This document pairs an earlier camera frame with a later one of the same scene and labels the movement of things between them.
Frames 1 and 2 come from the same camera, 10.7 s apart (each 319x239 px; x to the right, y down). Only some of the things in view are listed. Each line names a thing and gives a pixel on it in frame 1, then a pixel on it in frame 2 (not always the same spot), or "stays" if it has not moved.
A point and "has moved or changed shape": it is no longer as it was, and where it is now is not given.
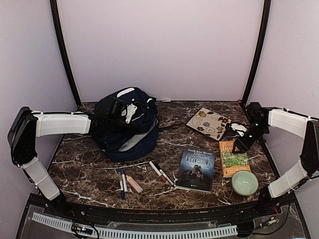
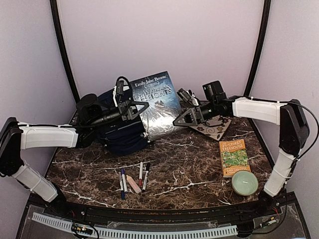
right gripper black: x=243 y=145 -> x=193 y=119
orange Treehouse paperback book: x=232 y=163 stays
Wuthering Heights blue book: x=196 y=170 -> x=164 y=108
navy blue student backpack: x=136 y=140 has moved or changed shape
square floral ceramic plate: x=209 y=123 stays
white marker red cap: x=161 y=176 -> x=141 y=175
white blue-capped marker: x=121 y=186 stays
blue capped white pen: x=124 y=181 stays
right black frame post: x=264 y=26 stays
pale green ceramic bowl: x=244 y=183 stays
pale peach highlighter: x=132 y=181 stays
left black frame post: x=57 y=26 stays
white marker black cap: x=163 y=174 -> x=147 y=169
